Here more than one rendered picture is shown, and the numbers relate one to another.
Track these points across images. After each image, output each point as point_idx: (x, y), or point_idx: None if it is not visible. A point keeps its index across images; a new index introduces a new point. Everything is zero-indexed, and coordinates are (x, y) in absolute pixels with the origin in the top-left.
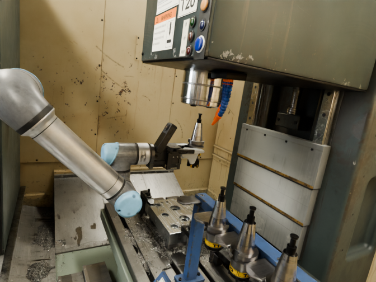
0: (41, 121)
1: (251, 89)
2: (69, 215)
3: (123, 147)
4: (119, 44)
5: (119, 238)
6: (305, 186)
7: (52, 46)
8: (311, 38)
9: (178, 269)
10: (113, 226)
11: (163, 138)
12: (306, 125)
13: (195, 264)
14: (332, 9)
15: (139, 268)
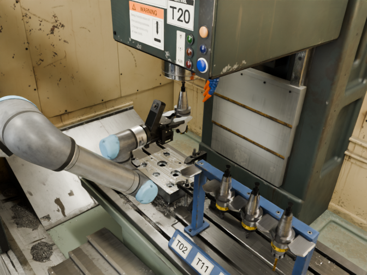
0: (73, 157)
1: None
2: (41, 189)
3: (122, 139)
4: None
5: (118, 206)
6: (285, 125)
7: None
8: (291, 20)
9: (184, 222)
10: (106, 196)
11: (155, 118)
12: (282, 60)
13: (201, 216)
14: None
15: (151, 229)
